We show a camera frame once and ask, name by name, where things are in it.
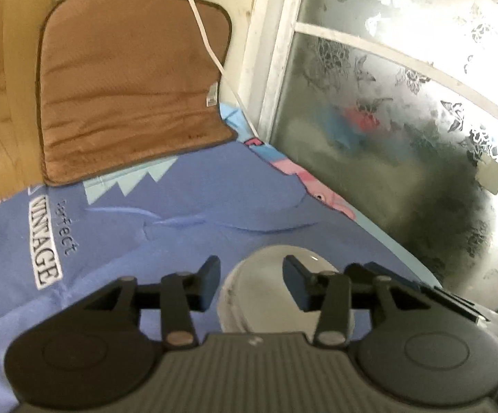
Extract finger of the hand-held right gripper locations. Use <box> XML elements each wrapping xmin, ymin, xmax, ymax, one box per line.
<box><xmin>367</xmin><ymin>262</ymin><xmax>422</xmax><ymax>290</ymax></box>

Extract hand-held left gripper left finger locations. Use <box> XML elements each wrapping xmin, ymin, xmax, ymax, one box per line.
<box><xmin>83</xmin><ymin>255</ymin><xmax>222</xmax><ymax>350</ymax></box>

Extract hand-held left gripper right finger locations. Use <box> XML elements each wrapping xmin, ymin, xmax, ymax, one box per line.
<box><xmin>282</xmin><ymin>255</ymin><xmax>438</xmax><ymax>349</ymax></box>

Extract white bowl purple flowers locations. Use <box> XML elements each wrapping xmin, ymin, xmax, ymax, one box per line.
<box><xmin>216</xmin><ymin>245</ymin><xmax>358</xmax><ymax>337</ymax></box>

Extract blue printed cloth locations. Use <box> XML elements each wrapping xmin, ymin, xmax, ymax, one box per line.
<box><xmin>0</xmin><ymin>102</ymin><xmax>447</xmax><ymax>413</ymax></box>

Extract grey square adhesive hook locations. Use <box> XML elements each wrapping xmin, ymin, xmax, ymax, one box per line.
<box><xmin>475</xmin><ymin>157</ymin><xmax>498</xmax><ymax>196</ymax></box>

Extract frosted patterned glass window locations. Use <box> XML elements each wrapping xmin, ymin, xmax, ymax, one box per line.
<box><xmin>237</xmin><ymin>0</ymin><xmax>498</xmax><ymax>316</ymax></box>

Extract brown seat cushion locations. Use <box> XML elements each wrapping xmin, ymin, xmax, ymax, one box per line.
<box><xmin>36</xmin><ymin>0</ymin><xmax>238</xmax><ymax>187</ymax></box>

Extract wooden board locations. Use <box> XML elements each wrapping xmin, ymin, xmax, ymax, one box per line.
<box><xmin>0</xmin><ymin>0</ymin><xmax>63</xmax><ymax>212</ymax></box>

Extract white power cable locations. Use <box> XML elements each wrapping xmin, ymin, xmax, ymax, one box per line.
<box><xmin>172</xmin><ymin>0</ymin><xmax>262</xmax><ymax>139</ymax></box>

